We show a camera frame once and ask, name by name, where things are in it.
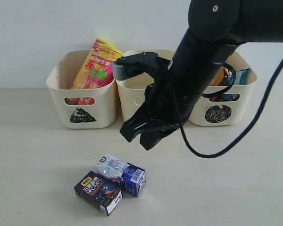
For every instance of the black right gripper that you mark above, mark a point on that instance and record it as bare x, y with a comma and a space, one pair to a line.
167, 106

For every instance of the pink chips can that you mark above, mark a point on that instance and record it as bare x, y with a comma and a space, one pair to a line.
94, 78

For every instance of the yellow chips can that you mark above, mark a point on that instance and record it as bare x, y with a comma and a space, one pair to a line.
99, 55

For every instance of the orange instant noodle packet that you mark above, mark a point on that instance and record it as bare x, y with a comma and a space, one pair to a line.
222, 77

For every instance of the blue instant noodle packet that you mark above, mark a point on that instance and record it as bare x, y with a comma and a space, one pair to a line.
240, 79

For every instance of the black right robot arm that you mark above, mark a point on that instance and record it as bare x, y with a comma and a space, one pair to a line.
216, 28

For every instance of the cream bin with square mark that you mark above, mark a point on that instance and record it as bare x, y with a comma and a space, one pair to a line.
131, 91

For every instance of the cream bin with triangle mark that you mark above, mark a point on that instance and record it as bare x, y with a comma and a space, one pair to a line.
100, 114

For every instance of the white blue milk carton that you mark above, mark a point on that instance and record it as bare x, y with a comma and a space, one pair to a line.
127, 176

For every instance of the purple juice carton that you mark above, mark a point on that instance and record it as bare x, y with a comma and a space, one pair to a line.
99, 192

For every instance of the cream bin with circle mark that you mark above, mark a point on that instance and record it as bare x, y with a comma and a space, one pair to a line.
207, 113

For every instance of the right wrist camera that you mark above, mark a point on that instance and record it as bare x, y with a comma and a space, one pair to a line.
127, 67

